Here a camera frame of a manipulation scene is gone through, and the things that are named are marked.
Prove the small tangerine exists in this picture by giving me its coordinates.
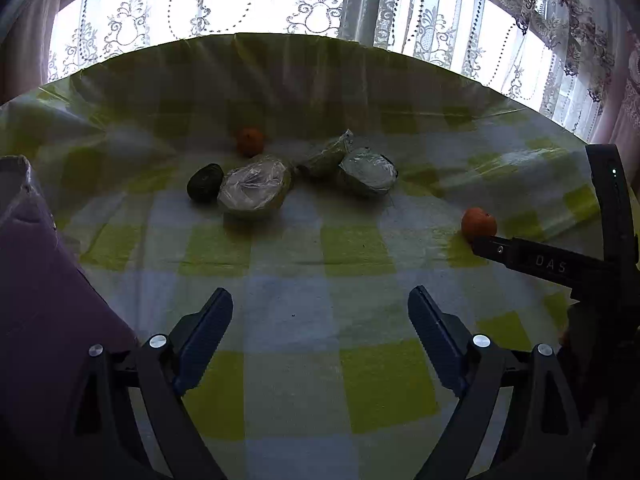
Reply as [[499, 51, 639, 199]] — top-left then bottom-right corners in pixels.
[[461, 207, 498, 240], [236, 127, 265, 158]]

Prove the green fruit half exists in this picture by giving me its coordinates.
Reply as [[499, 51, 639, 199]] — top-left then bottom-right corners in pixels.
[[336, 148, 398, 197]]

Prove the yellow apple half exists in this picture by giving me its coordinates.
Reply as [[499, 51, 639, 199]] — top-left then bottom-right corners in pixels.
[[217, 155, 292, 219]]

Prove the small tangerine back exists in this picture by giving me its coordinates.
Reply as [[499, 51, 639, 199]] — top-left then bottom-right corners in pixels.
[[236, 127, 265, 158]]

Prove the right hand black glove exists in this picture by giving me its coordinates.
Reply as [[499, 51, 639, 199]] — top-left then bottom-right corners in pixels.
[[558, 302, 639, 479]]

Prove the purple cardboard box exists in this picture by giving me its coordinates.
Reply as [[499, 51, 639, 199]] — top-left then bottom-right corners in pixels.
[[1, 155, 137, 479]]

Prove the lace window curtain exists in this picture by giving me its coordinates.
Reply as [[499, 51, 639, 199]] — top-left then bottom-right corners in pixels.
[[48, 0, 632, 140]]

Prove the wrapped green fruit wedge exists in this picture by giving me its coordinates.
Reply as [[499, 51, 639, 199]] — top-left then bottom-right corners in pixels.
[[296, 129, 354, 180]]

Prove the yellow checkered tablecloth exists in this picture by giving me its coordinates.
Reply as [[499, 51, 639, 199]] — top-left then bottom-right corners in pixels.
[[1, 34, 602, 479]]

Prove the dark avocado left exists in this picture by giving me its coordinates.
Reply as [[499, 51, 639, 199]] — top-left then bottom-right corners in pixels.
[[186, 164, 224, 206]]

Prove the pink patterned drape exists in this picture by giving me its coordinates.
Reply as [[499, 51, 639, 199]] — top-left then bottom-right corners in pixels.
[[1, 0, 58, 103]]

